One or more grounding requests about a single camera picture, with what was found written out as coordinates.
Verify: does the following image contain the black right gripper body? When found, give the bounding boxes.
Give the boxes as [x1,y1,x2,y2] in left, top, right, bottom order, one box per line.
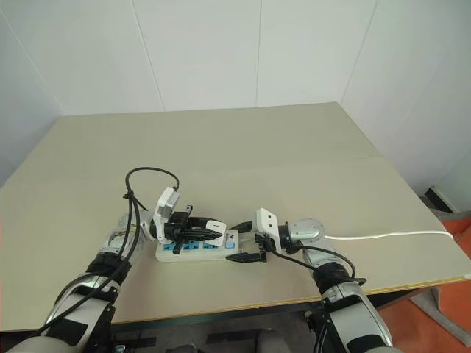
[252,232,276,264]

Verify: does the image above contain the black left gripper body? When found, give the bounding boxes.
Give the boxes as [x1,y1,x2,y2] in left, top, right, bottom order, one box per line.
[163,204,196,256]

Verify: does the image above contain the white charger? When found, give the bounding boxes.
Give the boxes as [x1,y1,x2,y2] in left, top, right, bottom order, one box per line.
[204,219,227,247]

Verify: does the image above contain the white power strip blue sockets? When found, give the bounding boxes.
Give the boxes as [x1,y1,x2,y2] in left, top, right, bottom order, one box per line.
[154,229,260,263]

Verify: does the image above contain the grey rounded shape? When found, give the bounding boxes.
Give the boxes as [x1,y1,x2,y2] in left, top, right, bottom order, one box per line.
[255,329,294,353]

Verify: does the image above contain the white and black floor box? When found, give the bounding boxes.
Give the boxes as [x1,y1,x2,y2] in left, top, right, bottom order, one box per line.
[425,185,461,214]

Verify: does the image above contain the grey table leg base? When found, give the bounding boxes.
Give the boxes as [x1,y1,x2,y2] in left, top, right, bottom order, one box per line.
[408,285,471,328]

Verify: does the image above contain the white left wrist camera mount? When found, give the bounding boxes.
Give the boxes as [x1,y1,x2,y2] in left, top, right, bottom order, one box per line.
[152,186,181,243]

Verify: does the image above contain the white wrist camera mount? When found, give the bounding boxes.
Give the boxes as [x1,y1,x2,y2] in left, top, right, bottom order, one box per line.
[152,186,181,243]
[252,207,281,254]

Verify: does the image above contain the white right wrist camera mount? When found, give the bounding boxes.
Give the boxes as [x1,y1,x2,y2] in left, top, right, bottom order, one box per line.
[252,207,281,254]

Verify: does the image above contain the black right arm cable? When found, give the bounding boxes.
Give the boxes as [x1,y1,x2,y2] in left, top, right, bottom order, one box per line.
[269,246,369,353]

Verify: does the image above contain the white power strip cord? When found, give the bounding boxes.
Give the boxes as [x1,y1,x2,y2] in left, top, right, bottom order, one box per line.
[323,229,456,242]

